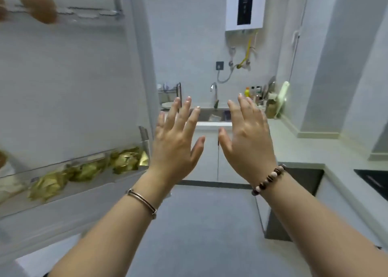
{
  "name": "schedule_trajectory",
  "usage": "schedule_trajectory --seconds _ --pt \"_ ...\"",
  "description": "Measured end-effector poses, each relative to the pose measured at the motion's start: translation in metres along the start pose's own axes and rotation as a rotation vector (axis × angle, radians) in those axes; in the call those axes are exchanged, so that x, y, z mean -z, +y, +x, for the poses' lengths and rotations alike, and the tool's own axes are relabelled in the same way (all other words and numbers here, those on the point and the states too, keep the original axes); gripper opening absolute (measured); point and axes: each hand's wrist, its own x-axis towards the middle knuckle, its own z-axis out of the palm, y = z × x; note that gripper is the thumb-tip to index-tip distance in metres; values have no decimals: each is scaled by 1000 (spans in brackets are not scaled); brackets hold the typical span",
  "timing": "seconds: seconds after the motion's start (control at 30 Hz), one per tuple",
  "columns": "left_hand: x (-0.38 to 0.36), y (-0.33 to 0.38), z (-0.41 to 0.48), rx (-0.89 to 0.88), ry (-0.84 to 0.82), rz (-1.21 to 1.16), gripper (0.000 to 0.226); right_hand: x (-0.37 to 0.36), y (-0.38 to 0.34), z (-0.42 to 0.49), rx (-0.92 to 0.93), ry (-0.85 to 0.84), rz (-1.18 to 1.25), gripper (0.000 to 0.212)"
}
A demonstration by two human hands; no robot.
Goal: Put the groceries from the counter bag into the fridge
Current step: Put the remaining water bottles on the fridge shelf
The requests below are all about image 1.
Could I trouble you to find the person's right hand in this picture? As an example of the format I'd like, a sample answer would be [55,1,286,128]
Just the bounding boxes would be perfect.
[218,93,278,187]

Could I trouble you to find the person's left hand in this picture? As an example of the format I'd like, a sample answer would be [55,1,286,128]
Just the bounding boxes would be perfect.
[138,96,206,201]

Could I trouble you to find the gold candies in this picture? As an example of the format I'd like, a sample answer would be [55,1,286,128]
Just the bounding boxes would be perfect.
[29,169,70,202]
[110,147,150,175]
[68,160,109,183]

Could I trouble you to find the white refrigerator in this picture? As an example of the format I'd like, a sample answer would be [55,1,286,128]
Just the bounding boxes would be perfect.
[0,0,163,277]

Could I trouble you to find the person's left forearm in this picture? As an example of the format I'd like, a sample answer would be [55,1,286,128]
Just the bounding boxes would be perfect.
[48,176,173,277]

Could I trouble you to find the white kitchen base cabinet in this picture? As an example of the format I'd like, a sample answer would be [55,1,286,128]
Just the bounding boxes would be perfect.
[179,125,382,250]

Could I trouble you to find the wooden knife block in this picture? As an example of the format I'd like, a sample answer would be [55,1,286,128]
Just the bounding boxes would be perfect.
[265,93,278,119]

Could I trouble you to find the steel kitchen sink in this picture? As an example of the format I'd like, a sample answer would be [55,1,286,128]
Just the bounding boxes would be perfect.
[196,108,234,123]

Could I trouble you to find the silver bangle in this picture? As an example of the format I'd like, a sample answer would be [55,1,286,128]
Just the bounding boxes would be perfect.
[126,188,158,220]

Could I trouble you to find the dark grey cabinet panel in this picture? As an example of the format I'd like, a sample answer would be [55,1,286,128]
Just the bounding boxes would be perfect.
[265,167,325,241]

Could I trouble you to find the chrome sink faucet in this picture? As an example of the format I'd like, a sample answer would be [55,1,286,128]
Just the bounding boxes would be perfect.
[209,82,220,109]

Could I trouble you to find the black glass gas hob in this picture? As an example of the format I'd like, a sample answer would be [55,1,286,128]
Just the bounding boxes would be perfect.
[354,169,388,201]

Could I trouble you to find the brown white beaded bracelet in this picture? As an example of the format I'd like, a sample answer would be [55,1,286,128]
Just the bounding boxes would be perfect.
[251,163,287,197]

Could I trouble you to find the black wire dish rack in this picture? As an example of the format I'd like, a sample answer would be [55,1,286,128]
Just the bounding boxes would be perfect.
[157,82,182,108]

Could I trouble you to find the grey power cable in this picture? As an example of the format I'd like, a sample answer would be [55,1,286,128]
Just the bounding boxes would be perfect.
[217,67,234,84]

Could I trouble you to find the silver flexible hose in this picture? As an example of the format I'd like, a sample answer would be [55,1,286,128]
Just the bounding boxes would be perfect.
[228,46,237,71]

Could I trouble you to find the yellow gas hose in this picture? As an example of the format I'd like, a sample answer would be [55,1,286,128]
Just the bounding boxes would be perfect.
[236,36,253,69]

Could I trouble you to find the white wall water heater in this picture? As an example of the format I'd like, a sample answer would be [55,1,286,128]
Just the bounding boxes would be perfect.
[225,0,269,32]

